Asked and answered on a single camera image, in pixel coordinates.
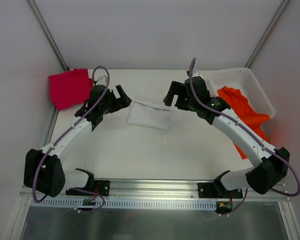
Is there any aluminium mounting rail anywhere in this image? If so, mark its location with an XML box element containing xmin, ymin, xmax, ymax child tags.
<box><xmin>19</xmin><ymin>176</ymin><xmax>290</xmax><ymax>201</ymax></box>

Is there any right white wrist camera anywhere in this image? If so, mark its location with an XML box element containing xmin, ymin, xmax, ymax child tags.
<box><xmin>191</xmin><ymin>71</ymin><xmax>203</xmax><ymax>78</ymax></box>

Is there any white plastic basket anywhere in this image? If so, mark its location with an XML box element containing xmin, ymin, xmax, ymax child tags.
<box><xmin>208</xmin><ymin>67</ymin><xmax>276</xmax><ymax>119</ymax></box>

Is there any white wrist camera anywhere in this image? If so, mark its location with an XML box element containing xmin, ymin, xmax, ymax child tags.
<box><xmin>191</xmin><ymin>71</ymin><xmax>203</xmax><ymax>78</ymax></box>
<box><xmin>93</xmin><ymin>75</ymin><xmax>108</xmax><ymax>86</ymax></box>

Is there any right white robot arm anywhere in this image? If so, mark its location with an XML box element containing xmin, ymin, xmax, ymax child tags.
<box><xmin>163</xmin><ymin>76</ymin><xmax>290</xmax><ymax>198</ymax></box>

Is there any orange t-shirt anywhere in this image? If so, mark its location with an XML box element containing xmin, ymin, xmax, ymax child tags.
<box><xmin>216</xmin><ymin>86</ymin><xmax>271</xmax><ymax>160</ymax></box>

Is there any right metal frame post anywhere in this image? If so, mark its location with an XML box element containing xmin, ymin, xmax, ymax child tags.
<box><xmin>244</xmin><ymin>0</ymin><xmax>291</xmax><ymax>68</ymax></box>

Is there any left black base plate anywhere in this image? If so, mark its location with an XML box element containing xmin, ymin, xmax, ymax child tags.
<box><xmin>65</xmin><ymin>179</ymin><xmax>111</xmax><ymax>197</ymax></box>

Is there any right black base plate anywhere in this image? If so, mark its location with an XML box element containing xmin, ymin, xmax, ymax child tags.
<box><xmin>197</xmin><ymin>182</ymin><xmax>243</xmax><ymax>199</ymax></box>

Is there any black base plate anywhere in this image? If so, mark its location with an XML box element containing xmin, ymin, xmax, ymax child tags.
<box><xmin>65</xmin><ymin>179</ymin><xmax>111</xmax><ymax>197</ymax></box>
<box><xmin>197</xmin><ymin>182</ymin><xmax>243</xmax><ymax>199</ymax></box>

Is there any folded magenta t-shirt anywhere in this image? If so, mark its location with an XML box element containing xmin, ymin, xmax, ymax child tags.
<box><xmin>48</xmin><ymin>68</ymin><xmax>93</xmax><ymax>111</ymax></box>

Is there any white slotted cable duct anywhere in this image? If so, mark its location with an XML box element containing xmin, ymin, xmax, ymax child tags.
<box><xmin>30</xmin><ymin>197</ymin><xmax>217</xmax><ymax>211</ymax></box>

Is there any metal frame post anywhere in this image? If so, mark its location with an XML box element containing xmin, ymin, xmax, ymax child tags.
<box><xmin>244</xmin><ymin>0</ymin><xmax>291</xmax><ymax>68</ymax></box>
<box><xmin>25</xmin><ymin>0</ymin><xmax>70</xmax><ymax>71</ymax></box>

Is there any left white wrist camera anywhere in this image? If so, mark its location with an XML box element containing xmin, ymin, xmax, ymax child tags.
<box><xmin>93</xmin><ymin>75</ymin><xmax>108</xmax><ymax>86</ymax></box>

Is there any white t-shirt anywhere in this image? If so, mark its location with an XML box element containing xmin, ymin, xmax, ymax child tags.
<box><xmin>126</xmin><ymin>97</ymin><xmax>172</xmax><ymax>130</ymax></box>

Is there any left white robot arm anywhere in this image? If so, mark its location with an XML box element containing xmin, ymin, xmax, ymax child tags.
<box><xmin>23</xmin><ymin>84</ymin><xmax>132</xmax><ymax>197</ymax></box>

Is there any left metal frame post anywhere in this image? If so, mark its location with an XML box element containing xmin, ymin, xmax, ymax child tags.
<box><xmin>25</xmin><ymin>0</ymin><xmax>70</xmax><ymax>71</ymax></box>

